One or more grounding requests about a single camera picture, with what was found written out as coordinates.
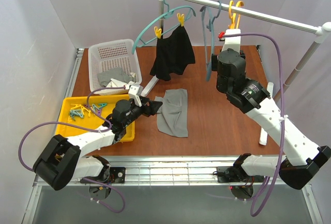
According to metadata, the grey underwear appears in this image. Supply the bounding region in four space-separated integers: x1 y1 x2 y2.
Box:
155 88 188 138

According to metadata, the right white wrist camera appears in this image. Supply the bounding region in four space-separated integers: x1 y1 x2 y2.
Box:
218 29 241 53

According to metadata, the yellow tray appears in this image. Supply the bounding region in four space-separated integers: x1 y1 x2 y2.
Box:
55 94 137 143

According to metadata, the grey-blue hanger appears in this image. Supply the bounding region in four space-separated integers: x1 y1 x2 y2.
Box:
200 0 223 82

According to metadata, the dark grey cloth in basket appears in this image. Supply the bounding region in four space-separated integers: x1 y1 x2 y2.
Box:
97 67 136 87

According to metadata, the teal clothespin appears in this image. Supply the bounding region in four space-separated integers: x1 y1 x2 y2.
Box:
69 109 84 120
92 103 108 111

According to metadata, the yellow clothespin right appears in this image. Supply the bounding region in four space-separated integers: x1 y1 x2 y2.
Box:
176 13 185 27

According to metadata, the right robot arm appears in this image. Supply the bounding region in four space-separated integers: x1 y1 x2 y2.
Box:
212 48 330 190

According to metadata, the yellow clothespin in tray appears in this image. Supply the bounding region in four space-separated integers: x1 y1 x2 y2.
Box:
69 104 92 118

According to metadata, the black underwear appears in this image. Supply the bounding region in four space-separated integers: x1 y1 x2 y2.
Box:
150 26 195 81

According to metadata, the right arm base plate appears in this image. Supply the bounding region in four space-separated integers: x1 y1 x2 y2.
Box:
213 166 265 183

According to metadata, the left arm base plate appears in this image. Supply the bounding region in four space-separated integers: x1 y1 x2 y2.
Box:
80 167 126 184

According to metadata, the aluminium rail frame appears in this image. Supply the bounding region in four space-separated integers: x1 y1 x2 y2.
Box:
34 46 312 223

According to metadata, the yellow clothespin left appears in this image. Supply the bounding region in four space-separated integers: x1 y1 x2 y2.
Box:
154 26 162 39

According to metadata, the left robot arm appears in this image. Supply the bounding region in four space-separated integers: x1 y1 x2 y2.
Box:
33 97 162 190

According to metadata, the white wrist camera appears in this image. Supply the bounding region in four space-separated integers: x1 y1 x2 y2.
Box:
125 84 143 107
218 29 241 53

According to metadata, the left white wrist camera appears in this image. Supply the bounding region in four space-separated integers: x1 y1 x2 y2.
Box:
125 84 143 107

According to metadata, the white clothes rack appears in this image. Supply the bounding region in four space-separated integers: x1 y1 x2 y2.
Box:
139 0 331 146

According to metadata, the yellow hanger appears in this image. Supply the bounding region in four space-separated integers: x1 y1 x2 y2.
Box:
228 0 240 29

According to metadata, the teal clothespin left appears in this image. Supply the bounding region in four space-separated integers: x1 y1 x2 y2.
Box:
69 109 84 120

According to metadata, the white laundry basket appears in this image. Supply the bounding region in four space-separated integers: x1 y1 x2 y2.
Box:
88 39 142 91

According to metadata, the teal hanger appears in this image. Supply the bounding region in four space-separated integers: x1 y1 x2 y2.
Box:
131 0 197 55

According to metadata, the purple clothespin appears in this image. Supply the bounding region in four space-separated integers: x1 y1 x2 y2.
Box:
81 103 102 117

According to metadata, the white cloth in basket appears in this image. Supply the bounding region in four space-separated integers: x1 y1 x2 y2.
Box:
98 72 136 87

